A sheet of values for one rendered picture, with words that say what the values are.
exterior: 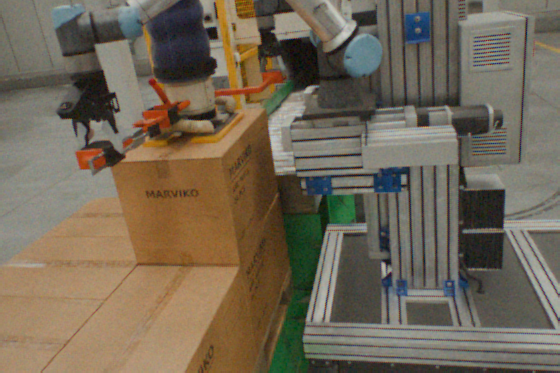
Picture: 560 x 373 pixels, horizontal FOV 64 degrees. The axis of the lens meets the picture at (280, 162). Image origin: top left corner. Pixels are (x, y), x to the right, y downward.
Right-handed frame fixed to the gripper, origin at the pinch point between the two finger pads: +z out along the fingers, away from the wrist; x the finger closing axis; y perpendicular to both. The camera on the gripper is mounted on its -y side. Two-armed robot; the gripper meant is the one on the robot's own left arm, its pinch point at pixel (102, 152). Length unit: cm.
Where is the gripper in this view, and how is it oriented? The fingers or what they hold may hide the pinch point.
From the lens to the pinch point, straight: 121.8
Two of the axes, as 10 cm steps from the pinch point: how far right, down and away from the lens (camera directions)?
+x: -9.7, 0.6, 2.4
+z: 1.4, 9.3, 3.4
